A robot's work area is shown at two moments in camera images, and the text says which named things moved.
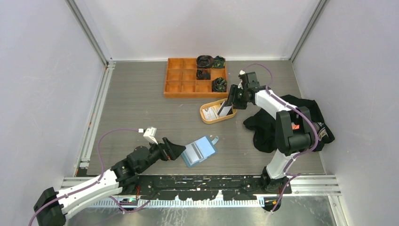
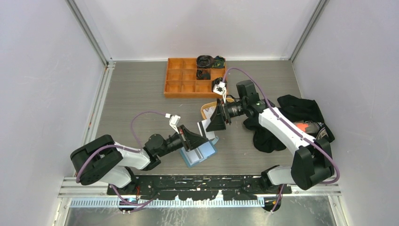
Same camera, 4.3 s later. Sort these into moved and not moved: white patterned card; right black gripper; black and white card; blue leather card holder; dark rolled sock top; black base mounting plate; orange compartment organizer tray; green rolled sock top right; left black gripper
Moved: left black gripper; black and white card; right black gripper
Not moved: black base mounting plate; green rolled sock top right; dark rolled sock top; white patterned card; blue leather card holder; orange compartment organizer tray
